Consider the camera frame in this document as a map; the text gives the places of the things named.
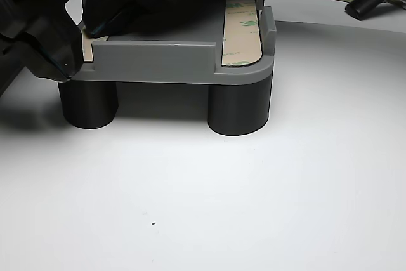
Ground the tan printed tape liner strip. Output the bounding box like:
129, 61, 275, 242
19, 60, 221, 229
81, 25, 110, 62
220, 0, 263, 67

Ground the grey tape fixture with legs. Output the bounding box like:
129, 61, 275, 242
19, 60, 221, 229
58, 0, 277, 137

